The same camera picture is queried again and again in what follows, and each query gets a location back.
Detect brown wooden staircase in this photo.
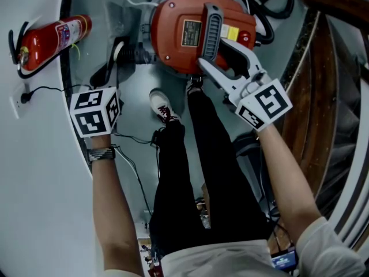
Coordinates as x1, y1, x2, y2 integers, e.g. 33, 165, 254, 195
273, 9, 369, 254

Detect grey striped wristwatch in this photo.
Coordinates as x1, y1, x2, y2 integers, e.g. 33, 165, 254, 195
86, 145, 117, 163

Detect person's white left shoe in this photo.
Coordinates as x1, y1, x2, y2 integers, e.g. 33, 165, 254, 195
149, 88, 181, 124

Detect black vacuum hose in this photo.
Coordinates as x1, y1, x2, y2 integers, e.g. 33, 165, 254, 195
247, 0, 295, 45

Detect white wall socket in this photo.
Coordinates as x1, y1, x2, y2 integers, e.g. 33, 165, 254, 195
8, 83, 28, 119

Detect person's right forearm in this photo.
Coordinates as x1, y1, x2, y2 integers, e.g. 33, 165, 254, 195
257, 123, 328, 239

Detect person's left forearm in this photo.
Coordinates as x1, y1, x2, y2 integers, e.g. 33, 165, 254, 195
92, 133, 145, 277

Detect person's black trousers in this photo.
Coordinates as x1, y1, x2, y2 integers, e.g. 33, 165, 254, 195
149, 89, 273, 258

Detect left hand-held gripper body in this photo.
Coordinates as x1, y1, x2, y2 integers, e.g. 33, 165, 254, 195
69, 86, 125, 139

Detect person's white shirt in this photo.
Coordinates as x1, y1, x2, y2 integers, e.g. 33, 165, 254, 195
148, 216, 367, 277

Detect red vacuum cleaner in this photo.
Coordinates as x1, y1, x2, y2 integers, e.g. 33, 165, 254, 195
141, 0, 260, 82

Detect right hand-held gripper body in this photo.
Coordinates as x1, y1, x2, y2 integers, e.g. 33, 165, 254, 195
227, 72, 294, 132

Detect black device with lit screen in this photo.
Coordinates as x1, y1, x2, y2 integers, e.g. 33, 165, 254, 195
270, 249, 298, 272

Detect red fire extinguisher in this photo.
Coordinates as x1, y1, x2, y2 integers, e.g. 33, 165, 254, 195
7, 13, 93, 80

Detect person's white shoe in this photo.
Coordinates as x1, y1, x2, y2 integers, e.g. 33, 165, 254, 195
186, 77, 204, 95
149, 88, 181, 124

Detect person's white right shoe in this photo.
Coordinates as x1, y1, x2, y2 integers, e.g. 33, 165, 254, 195
186, 77, 204, 95

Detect black plug with cable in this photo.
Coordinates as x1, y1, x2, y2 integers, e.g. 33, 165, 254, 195
20, 85, 85, 104

